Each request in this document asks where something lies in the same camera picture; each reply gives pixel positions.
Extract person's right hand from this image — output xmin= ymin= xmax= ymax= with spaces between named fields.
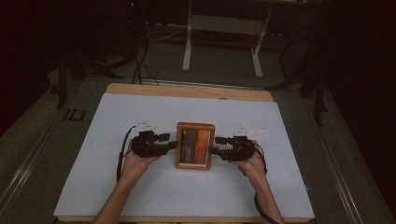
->
xmin=232 ymin=140 xmax=269 ymax=189

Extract person's left hand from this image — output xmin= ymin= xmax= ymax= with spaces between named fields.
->
xmin=121 ymin=148 xmax=161 ymax=188

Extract metal floor rail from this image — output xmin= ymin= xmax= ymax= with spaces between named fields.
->
xmin=306 ymin=99 xmax=366 ymax=224
xmin=0 ymin=116 xmax=64 ymax=213

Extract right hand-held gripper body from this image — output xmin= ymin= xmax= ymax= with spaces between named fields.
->
xmin=219 ymin=124 xmax=267 ymax=162

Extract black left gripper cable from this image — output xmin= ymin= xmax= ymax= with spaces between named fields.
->
xmin=116 ymin=125 xmax=137 ymax=184

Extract wooden picture frame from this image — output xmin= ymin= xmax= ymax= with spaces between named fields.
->
xmin=174 ymin=121 xmax=216 ymax=172

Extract black floor cables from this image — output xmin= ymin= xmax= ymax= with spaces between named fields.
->
xmin=131 ymin=29 xmax=161 ymax=86

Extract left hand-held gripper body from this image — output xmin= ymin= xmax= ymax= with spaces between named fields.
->
xmin=130 ymin=120 xmax=171 ymax=159

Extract black metal stand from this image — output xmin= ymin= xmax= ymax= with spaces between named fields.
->
xmin=55 ymin=43 xmax=125 ymax=110
xmin=264 ymin=27 xmax=331 ymax=128

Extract black floor bracket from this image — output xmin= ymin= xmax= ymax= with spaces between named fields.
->
xmin=63 ymin=108 xmax=87 ymax=122

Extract white table mat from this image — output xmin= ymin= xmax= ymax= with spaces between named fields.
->
xmin=52 ymin=92 xmax=316 ymax=219

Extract white metal desk frame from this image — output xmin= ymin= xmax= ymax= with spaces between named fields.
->
xmin=181 ymin=0 xmax=276 ymax=79

